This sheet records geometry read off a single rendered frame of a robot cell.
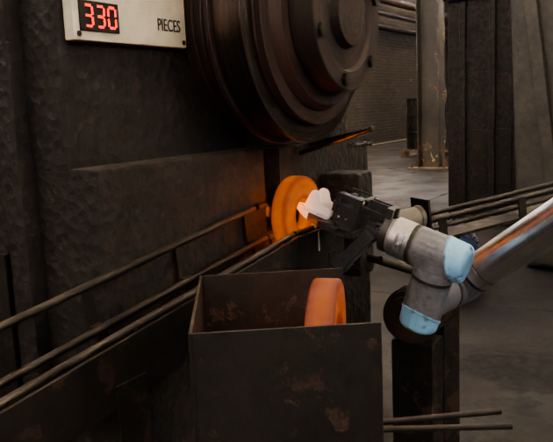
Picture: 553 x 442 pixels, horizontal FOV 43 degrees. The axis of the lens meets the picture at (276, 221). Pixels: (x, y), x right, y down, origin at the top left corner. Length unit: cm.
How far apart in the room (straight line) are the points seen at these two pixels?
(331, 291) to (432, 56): 954
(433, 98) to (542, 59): 632
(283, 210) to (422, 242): 27
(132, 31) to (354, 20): 42
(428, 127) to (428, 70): 80
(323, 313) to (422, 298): 55
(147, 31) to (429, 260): 63
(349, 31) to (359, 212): 33
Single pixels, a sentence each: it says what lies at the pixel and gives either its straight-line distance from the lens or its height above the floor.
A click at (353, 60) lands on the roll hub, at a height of 103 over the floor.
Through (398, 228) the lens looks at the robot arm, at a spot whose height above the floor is 72.
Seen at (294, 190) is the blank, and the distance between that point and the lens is 137.
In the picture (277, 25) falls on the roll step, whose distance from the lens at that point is 122.
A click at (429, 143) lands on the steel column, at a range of 1029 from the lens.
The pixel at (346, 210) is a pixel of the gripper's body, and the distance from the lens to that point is 133.
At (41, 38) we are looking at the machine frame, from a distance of 112.
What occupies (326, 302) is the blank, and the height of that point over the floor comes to 73.
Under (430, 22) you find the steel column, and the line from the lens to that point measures 1032.
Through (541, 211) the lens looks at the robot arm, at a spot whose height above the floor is 75.
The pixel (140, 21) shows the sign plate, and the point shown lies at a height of 110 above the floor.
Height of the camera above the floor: 95
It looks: 9 degrees down
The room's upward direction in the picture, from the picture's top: 2 degrees counter-clockwise
